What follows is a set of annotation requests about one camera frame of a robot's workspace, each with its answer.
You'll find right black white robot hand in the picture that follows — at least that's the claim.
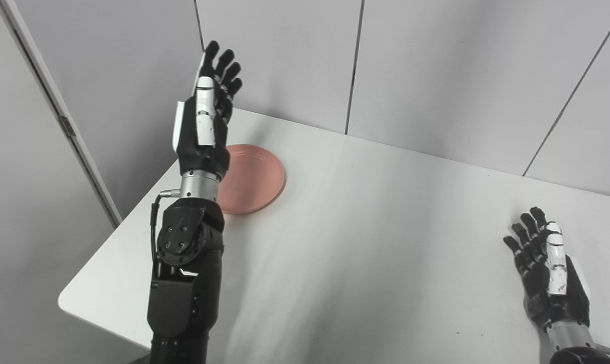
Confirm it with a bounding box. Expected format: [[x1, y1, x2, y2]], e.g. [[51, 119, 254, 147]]
[[503, 206, 592, 333]]

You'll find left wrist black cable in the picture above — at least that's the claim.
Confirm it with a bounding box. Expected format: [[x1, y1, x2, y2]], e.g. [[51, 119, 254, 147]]
[[150, 188, 182, 264]]

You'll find pink round plate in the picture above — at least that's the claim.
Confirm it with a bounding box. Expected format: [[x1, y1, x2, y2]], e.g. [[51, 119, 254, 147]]
[[216, 144, 287, 216]]

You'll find grey wall panel hinge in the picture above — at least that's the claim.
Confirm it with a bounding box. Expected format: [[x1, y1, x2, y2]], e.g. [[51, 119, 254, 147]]
[[58, 115, 77, 139]]

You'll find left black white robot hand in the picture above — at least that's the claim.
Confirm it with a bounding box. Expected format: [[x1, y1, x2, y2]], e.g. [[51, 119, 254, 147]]
[[172, 40, 244, 181]]

